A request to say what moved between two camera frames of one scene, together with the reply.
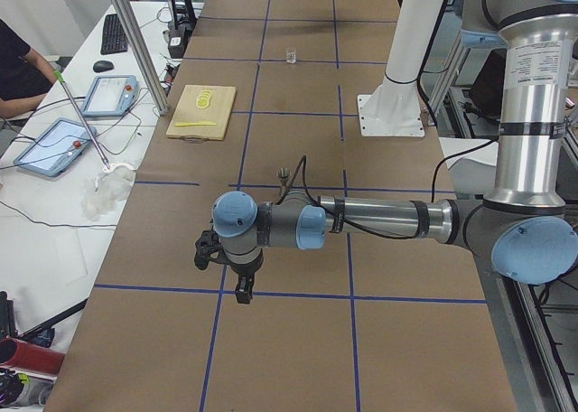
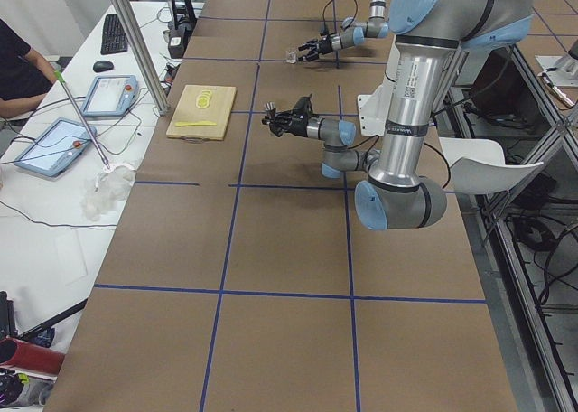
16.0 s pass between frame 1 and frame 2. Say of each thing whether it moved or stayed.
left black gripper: moved
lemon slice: stayed
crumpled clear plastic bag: stayed
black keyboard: stayed
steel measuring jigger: moved
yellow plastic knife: stayed
